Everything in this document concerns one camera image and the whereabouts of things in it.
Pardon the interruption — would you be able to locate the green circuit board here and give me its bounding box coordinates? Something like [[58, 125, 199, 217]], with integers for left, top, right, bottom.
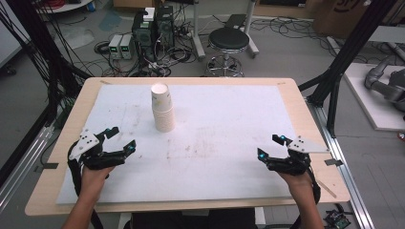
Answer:
[[323, 209, 352, 229]]

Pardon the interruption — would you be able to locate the person's dark clothing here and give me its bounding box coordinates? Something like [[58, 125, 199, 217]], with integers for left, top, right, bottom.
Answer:
[[122, 208, 260, 229]]

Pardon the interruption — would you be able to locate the person's right hand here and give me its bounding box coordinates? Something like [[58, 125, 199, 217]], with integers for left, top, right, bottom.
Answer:
[[276, 172, 314, 198]]

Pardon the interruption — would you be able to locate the stack of white paper cups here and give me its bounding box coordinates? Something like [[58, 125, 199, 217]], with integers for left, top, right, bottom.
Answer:
[[150, 82, 177, 134]]

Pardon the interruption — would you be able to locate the black round stool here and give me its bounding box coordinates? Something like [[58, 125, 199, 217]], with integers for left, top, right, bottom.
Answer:
[[205, 27, 251, 78]]

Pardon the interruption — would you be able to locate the black computer tower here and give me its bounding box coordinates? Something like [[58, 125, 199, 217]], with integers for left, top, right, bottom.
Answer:
[[131, 10, 158, 62], [155, 5, 176, 50]]

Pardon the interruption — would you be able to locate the grey bench power supply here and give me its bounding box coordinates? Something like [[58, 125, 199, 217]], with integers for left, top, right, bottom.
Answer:
[[108, 33, 124, 60], [119, 33, 136, 61]]

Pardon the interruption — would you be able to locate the white floor board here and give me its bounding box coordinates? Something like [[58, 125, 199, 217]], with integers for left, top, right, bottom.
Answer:
[[343, 62, 405, 132]]

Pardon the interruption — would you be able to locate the aluminium floor rail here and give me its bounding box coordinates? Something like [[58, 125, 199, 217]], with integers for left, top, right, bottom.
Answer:
[[307, 98, 376, 229], [0, 125, 55, 213]]

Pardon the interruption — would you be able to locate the small white box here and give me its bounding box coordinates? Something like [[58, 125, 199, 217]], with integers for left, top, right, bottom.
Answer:
[[142, 7, 157, 23]]

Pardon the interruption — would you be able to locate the white stand leg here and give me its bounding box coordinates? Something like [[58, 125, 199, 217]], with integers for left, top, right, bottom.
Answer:
[[190, 0, 206, 61], [243, 0, 260, 59]]

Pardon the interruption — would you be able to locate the thin wooden stick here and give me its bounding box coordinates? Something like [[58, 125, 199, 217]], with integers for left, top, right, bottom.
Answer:
[[314, 177, 338, 199]]

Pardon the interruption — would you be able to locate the person's left hand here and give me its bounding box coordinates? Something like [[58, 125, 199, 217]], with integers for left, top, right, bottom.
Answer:
[[80, 165, 116, 197]]

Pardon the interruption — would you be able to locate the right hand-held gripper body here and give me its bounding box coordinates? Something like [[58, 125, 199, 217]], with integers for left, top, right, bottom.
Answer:
[[266, 135, 330, 176]]

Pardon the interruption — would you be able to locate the black frame post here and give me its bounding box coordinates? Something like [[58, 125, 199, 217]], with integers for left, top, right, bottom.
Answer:
[[5, 0, 94, 106], [298, 0, 399, 138]]

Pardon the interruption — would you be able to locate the flat black plate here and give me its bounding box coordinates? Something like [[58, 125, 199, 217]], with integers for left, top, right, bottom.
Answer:
[[224, 13, 248, 30]]

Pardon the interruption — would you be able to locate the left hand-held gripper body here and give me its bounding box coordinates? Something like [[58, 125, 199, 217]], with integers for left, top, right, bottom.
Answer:
[[69, 128, 127, 171]]

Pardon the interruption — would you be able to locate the brown cardboard box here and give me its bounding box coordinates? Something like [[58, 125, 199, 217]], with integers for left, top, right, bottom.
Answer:
[[312, 0, 405, 40]]

